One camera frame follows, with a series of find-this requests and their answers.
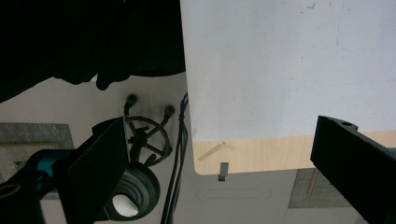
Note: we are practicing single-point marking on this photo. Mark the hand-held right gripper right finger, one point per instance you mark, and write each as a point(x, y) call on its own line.
point(351, 161)

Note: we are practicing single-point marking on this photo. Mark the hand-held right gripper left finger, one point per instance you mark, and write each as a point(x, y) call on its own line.
point(93, 168)

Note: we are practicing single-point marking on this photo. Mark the grey floor mat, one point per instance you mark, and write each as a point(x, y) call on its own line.
point(31, 133)
point(314, 193)

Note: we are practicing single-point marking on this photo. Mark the black ribbed rubber bellows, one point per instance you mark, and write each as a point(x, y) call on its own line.
point(144, 186)

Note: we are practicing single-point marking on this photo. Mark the black wheeled chair base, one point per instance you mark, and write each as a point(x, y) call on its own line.
point(146, 137)

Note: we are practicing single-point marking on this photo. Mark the clear tape strip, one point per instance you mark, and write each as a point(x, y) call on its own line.
point(211, 151)

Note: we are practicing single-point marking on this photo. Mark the small grey metal bracket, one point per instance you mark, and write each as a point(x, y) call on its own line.
point(223, 171)

